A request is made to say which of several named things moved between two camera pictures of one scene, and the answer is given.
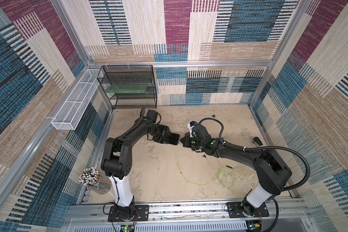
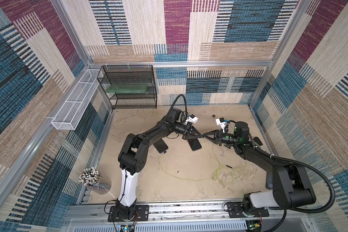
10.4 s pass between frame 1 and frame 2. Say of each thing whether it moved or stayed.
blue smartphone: moved
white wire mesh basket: stayed
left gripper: moved
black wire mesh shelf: stayed
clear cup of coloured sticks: stayed
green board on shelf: stayed
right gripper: moved
